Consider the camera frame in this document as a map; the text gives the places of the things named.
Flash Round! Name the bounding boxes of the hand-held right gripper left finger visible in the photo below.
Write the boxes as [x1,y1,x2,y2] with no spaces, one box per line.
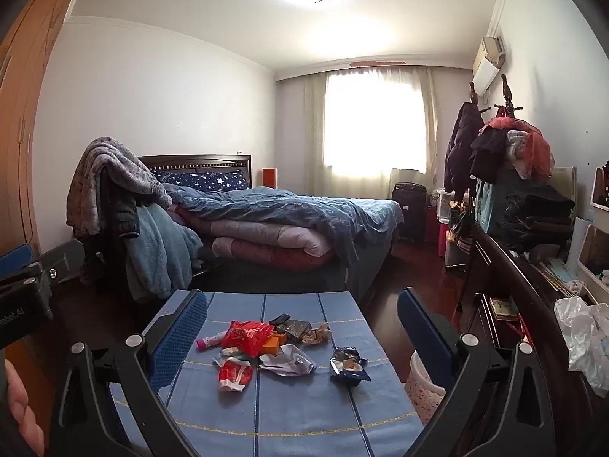
[50,289,210,457]

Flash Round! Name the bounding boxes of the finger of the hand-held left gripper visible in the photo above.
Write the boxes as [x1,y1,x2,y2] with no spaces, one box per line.
[0,244,34,277]
[29,239,86,286]

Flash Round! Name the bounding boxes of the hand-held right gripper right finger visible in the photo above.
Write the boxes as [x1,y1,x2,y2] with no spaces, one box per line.
[397,287,557,457]

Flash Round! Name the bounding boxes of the white pink-dotted trash bin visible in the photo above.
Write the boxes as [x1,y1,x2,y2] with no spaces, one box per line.
[404,350,448,427]

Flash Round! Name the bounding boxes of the red snack wrapper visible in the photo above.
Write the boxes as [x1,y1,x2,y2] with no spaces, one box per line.
[221,321,276,359]

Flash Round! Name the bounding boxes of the orange dog toy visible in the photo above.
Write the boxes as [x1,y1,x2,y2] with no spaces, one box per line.
[302,324,332,345]

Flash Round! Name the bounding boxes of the white silver wrapper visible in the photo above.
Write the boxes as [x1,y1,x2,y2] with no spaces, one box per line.
[258,344,318,377]

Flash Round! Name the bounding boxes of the dark brown wrapper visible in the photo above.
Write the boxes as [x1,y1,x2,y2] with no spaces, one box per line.
[276,319,312,341]

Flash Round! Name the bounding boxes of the person's left hand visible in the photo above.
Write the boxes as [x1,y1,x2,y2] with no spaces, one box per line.
[5,357,46,457]

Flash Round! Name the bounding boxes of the teal small packet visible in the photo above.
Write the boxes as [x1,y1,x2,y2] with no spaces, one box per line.
[212,347,248,367]

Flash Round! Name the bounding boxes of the red white wrapper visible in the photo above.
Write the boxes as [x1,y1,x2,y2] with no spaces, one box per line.
[218,359,254,392]

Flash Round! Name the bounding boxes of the black jacket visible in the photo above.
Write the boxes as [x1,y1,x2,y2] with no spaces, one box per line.
[102,171,141,251]

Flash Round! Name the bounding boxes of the gold patterned book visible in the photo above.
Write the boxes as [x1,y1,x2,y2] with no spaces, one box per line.
[490,297,517,322]

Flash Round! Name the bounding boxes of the dark blue snack wrapper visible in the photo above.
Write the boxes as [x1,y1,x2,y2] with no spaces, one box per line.
[330,347,372,384]

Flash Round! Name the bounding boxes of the bed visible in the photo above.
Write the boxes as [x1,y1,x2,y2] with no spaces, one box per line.
[138,155,405,298]

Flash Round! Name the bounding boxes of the red flat box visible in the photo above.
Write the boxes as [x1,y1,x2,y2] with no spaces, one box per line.
[507,321,534,344]

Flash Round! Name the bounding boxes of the dark wooden dresser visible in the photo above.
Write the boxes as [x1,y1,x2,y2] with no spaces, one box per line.
[459,224,609,457]

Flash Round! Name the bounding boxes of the grey knitted blanket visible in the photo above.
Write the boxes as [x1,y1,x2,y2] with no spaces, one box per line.
[67,137,173,239]

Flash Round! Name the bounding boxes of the black suitcase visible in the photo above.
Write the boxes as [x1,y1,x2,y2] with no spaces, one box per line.
[392,182,427,243]

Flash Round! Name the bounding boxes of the pink folded quilt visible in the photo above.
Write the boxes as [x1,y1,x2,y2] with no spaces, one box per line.
[174,205,334,272]

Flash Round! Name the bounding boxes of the blue striped tablecloth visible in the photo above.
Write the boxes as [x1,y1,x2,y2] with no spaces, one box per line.
[109,290,429,457]

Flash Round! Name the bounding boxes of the teal bag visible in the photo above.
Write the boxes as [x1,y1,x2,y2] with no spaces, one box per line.
[476,176,505,235]

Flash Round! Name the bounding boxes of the folded dark clothes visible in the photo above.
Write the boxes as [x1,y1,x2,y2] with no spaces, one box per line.
[495,185,576,253]

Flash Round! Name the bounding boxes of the white plastic bag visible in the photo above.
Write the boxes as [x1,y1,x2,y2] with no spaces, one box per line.
[554,296,609,386]

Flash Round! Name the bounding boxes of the blue star pillow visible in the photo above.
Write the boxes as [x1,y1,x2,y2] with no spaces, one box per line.
[157,170,250,192]

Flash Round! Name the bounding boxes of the dark wooden headboard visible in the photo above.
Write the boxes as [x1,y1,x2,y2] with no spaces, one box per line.
[138,155,252,186]

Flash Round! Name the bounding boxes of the blue duvet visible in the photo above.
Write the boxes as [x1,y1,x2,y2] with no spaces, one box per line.
[164,185,405,267]

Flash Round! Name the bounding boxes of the wooden wardrobe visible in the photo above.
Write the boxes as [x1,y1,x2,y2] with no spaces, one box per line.
[0,0,93,258]

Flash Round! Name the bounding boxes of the dark hanging coat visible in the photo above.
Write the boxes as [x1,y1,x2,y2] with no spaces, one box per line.
[445,102,483,193]

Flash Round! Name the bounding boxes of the white storage bins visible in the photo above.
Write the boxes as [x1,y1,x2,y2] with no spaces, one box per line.
[576,162,609,296]

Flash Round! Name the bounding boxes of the pile of red clothes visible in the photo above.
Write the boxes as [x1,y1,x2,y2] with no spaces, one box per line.
[471,117,555,182]

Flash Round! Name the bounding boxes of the sheer white curtain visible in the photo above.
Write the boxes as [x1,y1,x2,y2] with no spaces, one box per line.
[304,67,438,196]

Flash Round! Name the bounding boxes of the wooden coat rack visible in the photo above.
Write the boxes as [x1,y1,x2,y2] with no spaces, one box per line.
[469,75,517,120]

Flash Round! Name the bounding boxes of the white air conditioner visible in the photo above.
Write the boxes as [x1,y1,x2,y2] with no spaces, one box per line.
[471,35,506,96]

